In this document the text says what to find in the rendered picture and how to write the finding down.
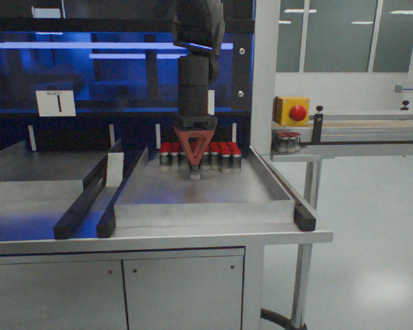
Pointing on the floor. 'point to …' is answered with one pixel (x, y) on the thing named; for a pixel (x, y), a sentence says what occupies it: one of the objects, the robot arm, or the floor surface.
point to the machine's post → (259, 139)
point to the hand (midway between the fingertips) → (193, 159)
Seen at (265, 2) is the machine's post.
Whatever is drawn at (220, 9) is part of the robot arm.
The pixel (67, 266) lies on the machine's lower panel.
